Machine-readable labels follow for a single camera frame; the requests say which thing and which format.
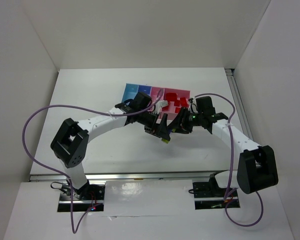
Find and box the lime green lego brick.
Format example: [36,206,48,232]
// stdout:
[161,138,170,144]

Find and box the small red lego brick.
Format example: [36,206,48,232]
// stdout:
[162,105,170,112]

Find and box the red long lego brick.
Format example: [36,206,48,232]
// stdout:
[174,107,181,114]

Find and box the red rounded lego brick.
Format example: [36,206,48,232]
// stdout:
[164,92,178,103]

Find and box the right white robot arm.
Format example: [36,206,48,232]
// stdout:
[167,95,279,194]

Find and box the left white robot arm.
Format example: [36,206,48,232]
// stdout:
[50,92,171,199]

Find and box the light blue bin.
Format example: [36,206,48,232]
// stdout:
[122,83,139,102]

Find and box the small pink bin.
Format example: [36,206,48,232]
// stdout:
[150,86,165,104]

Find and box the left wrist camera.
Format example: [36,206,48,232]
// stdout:
[152,100,169,113]

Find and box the aluminium rail right side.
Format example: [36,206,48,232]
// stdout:
[224,67,265,177]

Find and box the aluminium rail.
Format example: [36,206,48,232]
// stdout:
[28,170,226,182]
[224,67,265,177]

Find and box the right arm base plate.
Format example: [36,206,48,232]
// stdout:
[188,182,240,210]

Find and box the aluminium rail front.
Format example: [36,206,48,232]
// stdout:
[28,170,226,182]

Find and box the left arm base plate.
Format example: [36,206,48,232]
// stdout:
[56,183,106,213]

